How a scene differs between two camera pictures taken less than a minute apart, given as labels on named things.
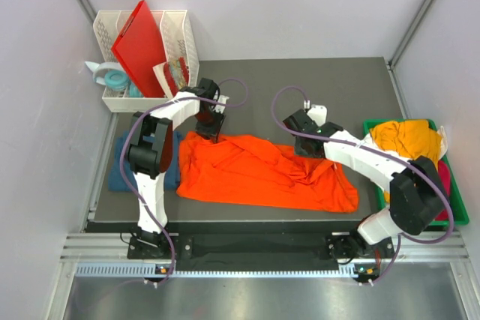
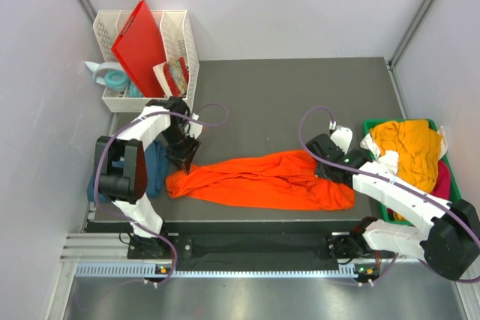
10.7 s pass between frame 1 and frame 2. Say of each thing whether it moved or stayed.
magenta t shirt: stayed
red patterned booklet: stayed
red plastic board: stayed
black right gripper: moved
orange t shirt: moved
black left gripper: moved
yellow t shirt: stayed
